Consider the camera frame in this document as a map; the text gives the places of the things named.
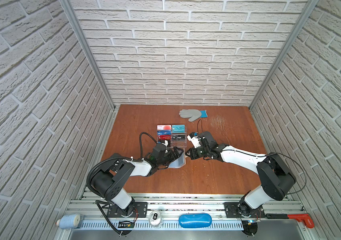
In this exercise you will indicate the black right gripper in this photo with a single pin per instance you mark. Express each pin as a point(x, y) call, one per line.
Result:
point(192, 155)

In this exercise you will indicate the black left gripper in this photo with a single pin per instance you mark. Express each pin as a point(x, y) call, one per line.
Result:
point(174, 156)

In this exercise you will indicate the beige leather card holder wallet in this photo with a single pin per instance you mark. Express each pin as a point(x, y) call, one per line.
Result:
point(178, 163)

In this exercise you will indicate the clear acrylic card display stand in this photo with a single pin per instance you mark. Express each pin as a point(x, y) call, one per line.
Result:
point(179, 144)

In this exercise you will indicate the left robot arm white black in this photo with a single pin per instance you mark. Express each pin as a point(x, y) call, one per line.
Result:
point(107, 178)

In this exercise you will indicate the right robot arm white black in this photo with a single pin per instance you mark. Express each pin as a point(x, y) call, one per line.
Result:
point(275, 176)

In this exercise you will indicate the black VIP card in stand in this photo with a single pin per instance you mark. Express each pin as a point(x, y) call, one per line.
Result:
point(178, 137)

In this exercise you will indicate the blue VIP card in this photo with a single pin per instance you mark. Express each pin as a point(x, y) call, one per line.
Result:
point(164, 132)

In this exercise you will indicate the teal VIP card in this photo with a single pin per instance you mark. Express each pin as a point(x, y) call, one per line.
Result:
point(178, 129)

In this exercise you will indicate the red gold VIP card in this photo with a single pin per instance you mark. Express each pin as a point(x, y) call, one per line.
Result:
point(164, 137)

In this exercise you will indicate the white red april card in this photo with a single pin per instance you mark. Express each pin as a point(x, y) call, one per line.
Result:
point(164, 127)

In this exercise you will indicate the grey blue work glove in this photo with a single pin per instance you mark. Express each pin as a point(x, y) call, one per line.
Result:
point(192, 114)

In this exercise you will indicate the blue oval case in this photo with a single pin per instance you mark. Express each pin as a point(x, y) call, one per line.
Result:
point(194, 221)

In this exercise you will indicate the silver can top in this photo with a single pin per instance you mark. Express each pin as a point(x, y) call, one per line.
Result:
point(155, 219)

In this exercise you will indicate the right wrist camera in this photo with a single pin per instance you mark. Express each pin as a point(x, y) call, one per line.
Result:
point(202, 139)

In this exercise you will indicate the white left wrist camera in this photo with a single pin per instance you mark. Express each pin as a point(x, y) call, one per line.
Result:
point(164, 142)

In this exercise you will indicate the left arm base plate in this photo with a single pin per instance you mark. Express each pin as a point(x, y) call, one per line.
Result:
point(132, 210)

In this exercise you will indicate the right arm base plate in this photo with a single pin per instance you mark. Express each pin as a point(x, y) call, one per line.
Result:
point(239, 210)

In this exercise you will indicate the red black handled tool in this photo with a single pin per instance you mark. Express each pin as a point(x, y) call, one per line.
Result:
point(302, 218)

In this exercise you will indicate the aluminium frame rail left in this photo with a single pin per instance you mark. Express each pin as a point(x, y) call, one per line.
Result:
point(73, 20)

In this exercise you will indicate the aluminium frame rail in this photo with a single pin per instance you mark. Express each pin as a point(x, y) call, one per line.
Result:
point(73, 20)
point(303, 17)

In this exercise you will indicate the aluminium frame rail right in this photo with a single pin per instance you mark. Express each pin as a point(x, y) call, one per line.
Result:
point(303, 17)

